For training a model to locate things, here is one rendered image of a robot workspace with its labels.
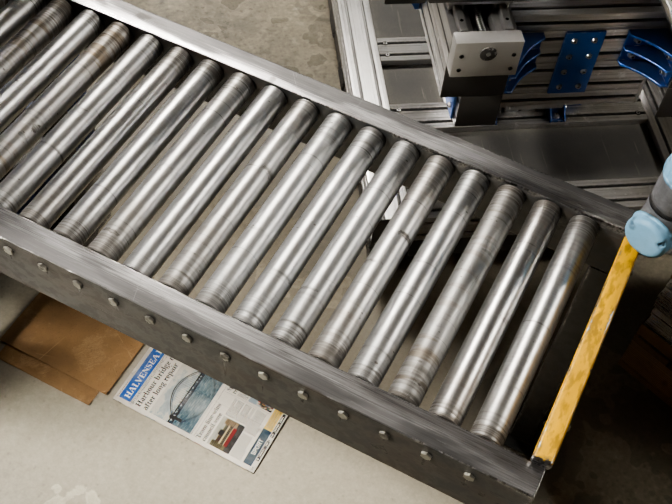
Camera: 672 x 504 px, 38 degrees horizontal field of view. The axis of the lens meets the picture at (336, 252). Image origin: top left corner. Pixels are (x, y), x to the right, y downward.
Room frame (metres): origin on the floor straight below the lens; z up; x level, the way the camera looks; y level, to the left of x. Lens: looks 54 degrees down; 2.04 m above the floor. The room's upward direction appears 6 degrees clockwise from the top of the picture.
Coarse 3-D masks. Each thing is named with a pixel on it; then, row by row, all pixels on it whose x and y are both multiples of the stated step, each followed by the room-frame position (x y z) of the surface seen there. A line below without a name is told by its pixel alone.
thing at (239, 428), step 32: (160, 352) 1.12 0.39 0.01; (128, 384) 1.03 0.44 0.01; (160, 384) 1.04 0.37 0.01; (192, 384) 1.05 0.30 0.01; (224, 384) 1.06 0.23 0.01; (160, 416) 0.96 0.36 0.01; (192, 416) 0.97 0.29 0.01; (224, 416) 0.98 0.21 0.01; (256, 416) 0.98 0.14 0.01; (224, 448) 0.90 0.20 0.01; (256, 448) 0.91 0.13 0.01
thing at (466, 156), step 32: (96, 0) 1.41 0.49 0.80; (160, 32) 1.35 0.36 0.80; (192, 32) 1.35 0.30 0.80; (224, 64) 1.28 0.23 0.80; (256, 64) 1.29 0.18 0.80; (288, 96) 1.23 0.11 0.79; (320, 96) 1.22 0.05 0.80; (352, 96) 1.23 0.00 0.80; (352, 128) 1.18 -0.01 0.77; (384, 128) 1.16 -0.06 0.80; (416, 128) 1.17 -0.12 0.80; (480, 160) 1.11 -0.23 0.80; (512, 160) 1.12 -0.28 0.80; (448, 192) 1.11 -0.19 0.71; (544, 192) 1.06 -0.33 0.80; (576, 192) 1.06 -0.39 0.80; (608, 224) 1.00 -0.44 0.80; (608, 256) 1.00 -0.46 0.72
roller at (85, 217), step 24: (192, 72) 1.26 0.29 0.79; (216, 72) 1.27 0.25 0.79; (192, 96) 1.20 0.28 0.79; (168, 120) 1.13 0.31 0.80; (144, 144) 1.07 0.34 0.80; (120, 168) 1.02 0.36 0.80; (144, 168) 1.04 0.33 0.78; (96, 192) 0.96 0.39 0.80; (120, 192) 0.98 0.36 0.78; (72, 216) 0.91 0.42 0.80; (96, 216) 0.92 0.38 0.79; (72, 240) 0.87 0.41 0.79
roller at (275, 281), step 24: (360, 144) 1.12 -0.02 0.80; (384, 144) 1.15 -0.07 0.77; (336, 168) 1.07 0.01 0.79; (360, 168) 1.08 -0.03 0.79; (336, 192) 1.01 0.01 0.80; (312, 216) 0.96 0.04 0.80; (336, 216) 0.98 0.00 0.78; (288, 240) 0.91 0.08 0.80; (312, 240) 0.92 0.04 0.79; (288, 264) 0.86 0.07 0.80; (264, 288) 0.81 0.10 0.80; (288, 288) 0.83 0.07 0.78; (240, 312) 0.77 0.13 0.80; (264, 312) 0.77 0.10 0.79
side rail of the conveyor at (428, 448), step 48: (0, 240) 0.86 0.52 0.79; (48, 240) 0.86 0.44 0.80; (48, 288) 0.83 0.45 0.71; (96, 288) 0.79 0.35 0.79; (144, 288) 0.79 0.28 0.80; (144, 336) 0.76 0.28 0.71; (192, 336) 0.73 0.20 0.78; (240, 336) 0.72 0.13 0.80; (240, 384) 0.69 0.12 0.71; (288, 384) 0.66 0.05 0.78; (336, 384) 0.66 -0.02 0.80; (336, 432) 0.63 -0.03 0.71; (384, 432) 0.60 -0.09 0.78; (432, 432) 0.60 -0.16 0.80; (432, 480) 0.57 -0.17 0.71; (480, 480) 0.55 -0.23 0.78; (528, 480) 0.55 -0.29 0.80
